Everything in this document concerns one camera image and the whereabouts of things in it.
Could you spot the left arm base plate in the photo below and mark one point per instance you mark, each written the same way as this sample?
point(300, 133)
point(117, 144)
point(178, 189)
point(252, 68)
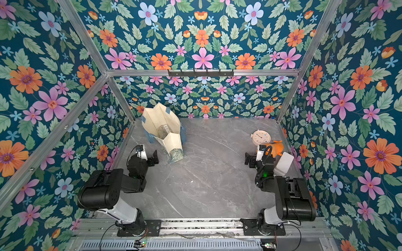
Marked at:
point(146, 228)

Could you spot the black hook rail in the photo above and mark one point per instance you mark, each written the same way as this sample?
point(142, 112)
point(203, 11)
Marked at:
point(200, 73)

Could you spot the white slotted cable duct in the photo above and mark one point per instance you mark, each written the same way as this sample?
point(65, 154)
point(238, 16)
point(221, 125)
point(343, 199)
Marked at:
point(172, 245)

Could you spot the orange plush toy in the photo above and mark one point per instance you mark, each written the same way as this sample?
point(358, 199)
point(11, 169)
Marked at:
point(277, 148)

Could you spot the white rectangular box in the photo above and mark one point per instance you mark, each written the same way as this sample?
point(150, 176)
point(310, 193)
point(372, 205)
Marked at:
point(283, 165)

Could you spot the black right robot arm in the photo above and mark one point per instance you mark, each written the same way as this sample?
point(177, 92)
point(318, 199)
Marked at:
point(292, 200)

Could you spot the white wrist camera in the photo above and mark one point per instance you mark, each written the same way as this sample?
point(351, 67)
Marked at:
point(260, 152)
point(140, 152)

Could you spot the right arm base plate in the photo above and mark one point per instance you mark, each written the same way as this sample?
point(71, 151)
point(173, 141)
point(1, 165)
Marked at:
point(255, 227)

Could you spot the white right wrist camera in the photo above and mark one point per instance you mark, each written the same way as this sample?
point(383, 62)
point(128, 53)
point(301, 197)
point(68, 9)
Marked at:
point(260, 152)

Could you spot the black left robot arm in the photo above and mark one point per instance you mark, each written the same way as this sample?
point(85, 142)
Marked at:
point(101, 193)

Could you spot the pink round alarm clock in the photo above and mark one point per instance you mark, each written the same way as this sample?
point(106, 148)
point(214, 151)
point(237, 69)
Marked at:
point(260, 137)

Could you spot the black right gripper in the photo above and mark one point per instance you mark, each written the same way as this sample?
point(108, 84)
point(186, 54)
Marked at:
point(249, 159)

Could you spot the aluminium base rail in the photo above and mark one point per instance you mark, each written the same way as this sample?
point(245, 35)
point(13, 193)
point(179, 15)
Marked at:
point(203, 228)

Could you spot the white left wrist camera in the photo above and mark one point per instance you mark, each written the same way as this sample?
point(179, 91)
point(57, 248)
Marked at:
point(140, 152)

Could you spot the cream canvas tote bag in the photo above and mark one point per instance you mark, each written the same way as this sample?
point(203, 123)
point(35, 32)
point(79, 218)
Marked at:
point(161, 124)

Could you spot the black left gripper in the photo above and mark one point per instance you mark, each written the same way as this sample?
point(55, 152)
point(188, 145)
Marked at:
point(155, 160)

